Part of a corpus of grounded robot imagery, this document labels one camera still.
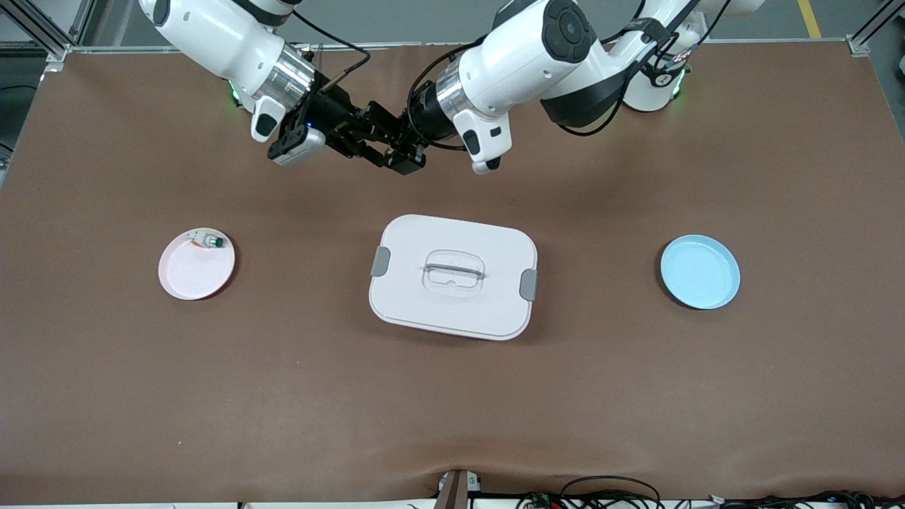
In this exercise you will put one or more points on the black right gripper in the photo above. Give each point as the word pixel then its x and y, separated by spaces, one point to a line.
pixel 330 112

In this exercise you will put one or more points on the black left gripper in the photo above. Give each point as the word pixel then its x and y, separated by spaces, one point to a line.
pixel 423 114

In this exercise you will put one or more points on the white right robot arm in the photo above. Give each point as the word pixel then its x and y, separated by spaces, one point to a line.
pixel 212 35

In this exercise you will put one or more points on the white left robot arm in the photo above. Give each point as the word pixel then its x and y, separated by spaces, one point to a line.
pixel 530 63

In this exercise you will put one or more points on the grey container latch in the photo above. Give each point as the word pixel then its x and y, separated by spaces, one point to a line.
pixel 380 261
pixel 529 284

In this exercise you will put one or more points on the white lidded container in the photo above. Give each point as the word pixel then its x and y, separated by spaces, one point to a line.
pixel 459 311

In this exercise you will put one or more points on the pink round plate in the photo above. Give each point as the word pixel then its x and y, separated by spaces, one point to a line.
pixel 194 279

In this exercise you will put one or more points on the light blue round plate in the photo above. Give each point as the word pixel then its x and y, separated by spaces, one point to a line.
pixel 700 272

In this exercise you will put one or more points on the green button switch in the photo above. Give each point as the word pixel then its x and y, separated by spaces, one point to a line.
pixel 212 242

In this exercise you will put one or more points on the aluminium frame with diagonal brace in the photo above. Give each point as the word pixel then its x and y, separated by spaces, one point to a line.
pixel 42 32

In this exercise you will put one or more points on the brown camera mount post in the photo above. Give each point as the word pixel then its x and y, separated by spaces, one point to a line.
pixel 456 491

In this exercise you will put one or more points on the silver table edge rail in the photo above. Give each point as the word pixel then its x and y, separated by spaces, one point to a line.
pixel 778 41

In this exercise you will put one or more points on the aluminium corner frame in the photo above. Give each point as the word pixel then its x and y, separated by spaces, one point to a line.
pixel 873 25

